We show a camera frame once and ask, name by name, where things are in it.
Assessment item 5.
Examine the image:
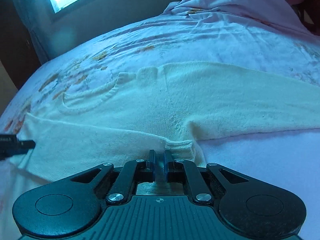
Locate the pink blanket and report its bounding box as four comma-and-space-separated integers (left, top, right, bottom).
163, 0, 314, 38

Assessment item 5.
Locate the cream knitted sweater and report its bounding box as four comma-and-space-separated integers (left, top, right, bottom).
10, 62, 319, 181

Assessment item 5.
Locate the dark wooden door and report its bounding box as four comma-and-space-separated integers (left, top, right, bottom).
0, 0, 41, 89

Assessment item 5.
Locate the left grey curtain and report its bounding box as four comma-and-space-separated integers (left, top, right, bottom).
12, 0, 50, 64

